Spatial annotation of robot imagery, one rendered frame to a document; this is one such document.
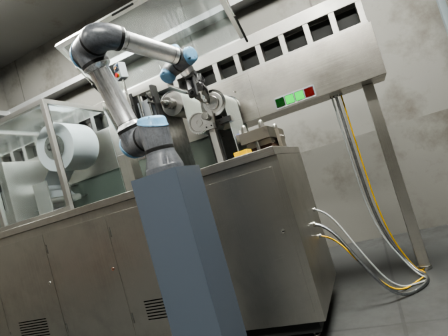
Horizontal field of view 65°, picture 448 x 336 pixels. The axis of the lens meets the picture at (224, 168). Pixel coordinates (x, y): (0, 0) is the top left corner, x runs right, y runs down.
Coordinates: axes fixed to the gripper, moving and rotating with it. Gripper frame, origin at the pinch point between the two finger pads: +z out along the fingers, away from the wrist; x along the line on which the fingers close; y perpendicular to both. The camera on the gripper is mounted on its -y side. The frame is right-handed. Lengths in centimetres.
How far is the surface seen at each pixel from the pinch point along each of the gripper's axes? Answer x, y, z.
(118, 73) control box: 53, 33, -21
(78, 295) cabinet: 101, -79, 36
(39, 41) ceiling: 243, 233, -7
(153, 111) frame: 29.3, -1.6, -8.8
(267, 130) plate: -27.6, -19.2, 16.5
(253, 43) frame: -26, 50, 7
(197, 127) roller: 11.3, -5.3, 10.2
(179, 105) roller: 18.5, 7.4, 0.1
